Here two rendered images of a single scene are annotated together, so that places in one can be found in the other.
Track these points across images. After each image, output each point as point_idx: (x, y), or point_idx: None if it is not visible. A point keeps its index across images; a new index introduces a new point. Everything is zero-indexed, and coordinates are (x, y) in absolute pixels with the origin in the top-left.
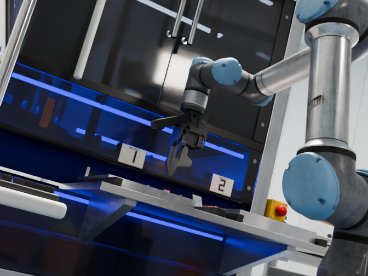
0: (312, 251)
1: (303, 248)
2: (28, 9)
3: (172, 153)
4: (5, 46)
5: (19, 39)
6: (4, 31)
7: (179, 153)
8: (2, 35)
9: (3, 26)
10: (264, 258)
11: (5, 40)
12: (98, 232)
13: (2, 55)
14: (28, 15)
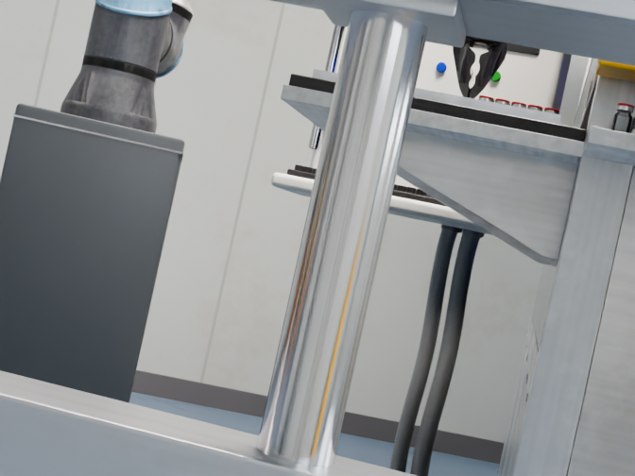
0: (292, 107)
1: (301, 110)
2: (333, 32)
3: (479, 64)
4: (518, 53)
5: (327, 59)
6: (446, 46)
7: (454, 61)
8: (445, 52)
9: (425, 44)
10: (400, 167)
11: (487, 50)
12: (491, 233)
13: (511, 64)
14: (332, 37)
